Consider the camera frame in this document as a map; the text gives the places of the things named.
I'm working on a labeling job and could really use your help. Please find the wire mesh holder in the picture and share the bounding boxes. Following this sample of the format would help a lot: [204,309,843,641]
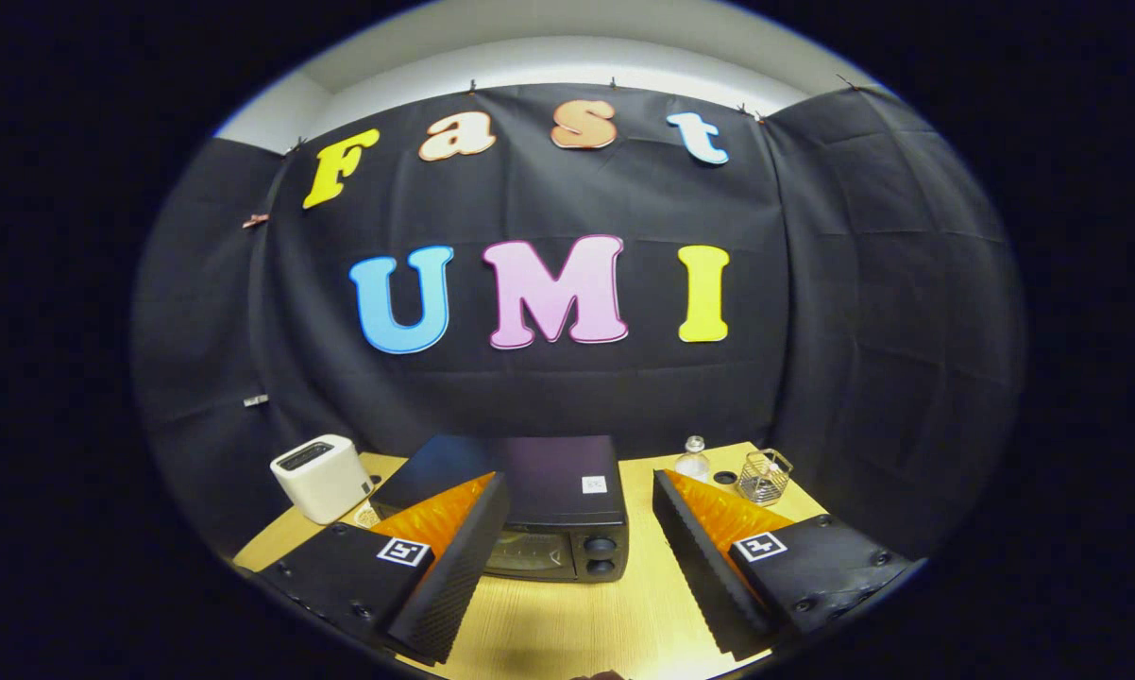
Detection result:
[735,449,795,507]

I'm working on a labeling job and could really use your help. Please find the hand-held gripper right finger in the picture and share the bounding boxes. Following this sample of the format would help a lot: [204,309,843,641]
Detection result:
[651,467,913,662]

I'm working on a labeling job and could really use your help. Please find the clear plastic bottle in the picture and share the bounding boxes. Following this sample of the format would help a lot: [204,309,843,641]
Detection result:
[674,435,712,483]

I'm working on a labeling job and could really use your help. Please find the white pop-up toaster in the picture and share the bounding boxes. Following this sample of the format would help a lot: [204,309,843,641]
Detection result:
[270,433,375,526]

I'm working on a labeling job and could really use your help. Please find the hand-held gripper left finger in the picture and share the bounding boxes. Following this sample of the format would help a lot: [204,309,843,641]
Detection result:
[256,470,512,667]

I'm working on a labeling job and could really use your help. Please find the black toaster oven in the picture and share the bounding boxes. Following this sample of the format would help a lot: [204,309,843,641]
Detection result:
[369,434,631,584]

